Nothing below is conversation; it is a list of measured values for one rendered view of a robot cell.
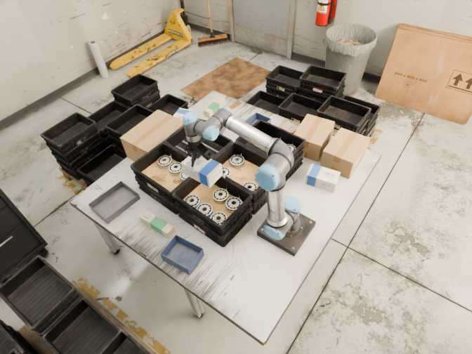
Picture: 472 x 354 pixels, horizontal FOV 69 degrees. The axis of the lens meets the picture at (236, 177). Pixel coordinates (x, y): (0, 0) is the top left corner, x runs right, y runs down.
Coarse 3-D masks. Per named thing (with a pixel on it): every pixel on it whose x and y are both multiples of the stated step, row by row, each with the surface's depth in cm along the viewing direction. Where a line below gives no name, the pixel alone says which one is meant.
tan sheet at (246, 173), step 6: (228, 162) 235; (246, 162) 234; (228, 168) 231; (234, 168) 231; (240, 168) 231; (246, 168) 231; (252, 168) 230; (234, 174) 227; (240, 174) 227; (246, 174) 227; (252, 174) 226; (234, 180) 224; (240, 180) 223; (246, 180) 223; (252, 180) 223
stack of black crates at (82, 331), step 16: (80, 304) 210; (64, 320) 204; (80, 320) 211; (96, 320) 211; (48, 336) 199; (64, 336) 205; (80, 336) 205; (96, 336) 204; (112, 336) 204; (64, 352) 199; (80, 352) 199; (96, 352) 198
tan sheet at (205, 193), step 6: (198, 186) 222; (204, 186) 221; (216, 186) 221; (192, 192) 218; (198, 192) 218; (204, 192) 218; (210, 192) 217; (204, 198) 214; (210, 198) 214; (216, 204) 211; (222, 204) 210; (216, 210) 208; (222, 210) 207; (228, 216) 204
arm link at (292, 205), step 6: (288, 198) 193; (294, 198) 193; (288, 204) 189; (294, 204) 190; (300, 204) 190; (288, 210) 187; (294, 210) 188; (300, 210) 190; (294, 216) 189; (294, 222) 197
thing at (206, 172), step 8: (184, 160) 195; (200, 160) 194; (184, 168) 195; (200, 168) 190; (208, 168) 190; (216, 168) 189; (192, 176) 196; (200, 176) 190; (208, 176) 185; (216, 176) 193; (208, 184) 190
